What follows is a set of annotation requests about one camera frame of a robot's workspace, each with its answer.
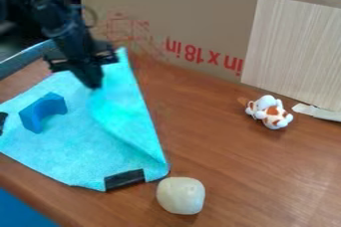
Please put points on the white and orange plush dog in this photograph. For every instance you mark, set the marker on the white and orange plush dog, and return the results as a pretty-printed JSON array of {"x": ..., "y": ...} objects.
[{"x": 271, "y": 113}]

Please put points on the blue arch block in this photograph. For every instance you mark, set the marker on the blue arch block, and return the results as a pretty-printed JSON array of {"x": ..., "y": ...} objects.
[{"x": 42, "y": 110}]

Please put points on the cream round toy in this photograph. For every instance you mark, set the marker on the cream round toy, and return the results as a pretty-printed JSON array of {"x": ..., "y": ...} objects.
[{"x": 180, "y": 195}]

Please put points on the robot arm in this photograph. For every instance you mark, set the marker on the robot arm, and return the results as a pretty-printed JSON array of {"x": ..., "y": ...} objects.
[{"x": 49, "y": 5}]

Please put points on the beige paper strip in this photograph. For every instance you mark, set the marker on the beige paper strip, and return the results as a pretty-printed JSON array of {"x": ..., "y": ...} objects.
[{"x": 319, "y": 112}]

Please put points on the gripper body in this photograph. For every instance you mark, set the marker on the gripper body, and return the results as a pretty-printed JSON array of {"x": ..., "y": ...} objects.
[{"x": 82, "y": 56}]

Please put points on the teal cloth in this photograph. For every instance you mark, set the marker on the teal cloth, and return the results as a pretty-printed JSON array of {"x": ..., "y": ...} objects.
[{"x": 111, "y": 128}]

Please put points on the light wooden board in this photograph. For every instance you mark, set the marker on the light wooden board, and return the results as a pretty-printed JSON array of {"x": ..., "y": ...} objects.
[{"x": 293, "y": 48}]

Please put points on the cardboard box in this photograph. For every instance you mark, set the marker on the cardboard box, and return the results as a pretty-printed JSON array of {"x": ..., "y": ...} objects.
[{"x": 186, "y": 12}]

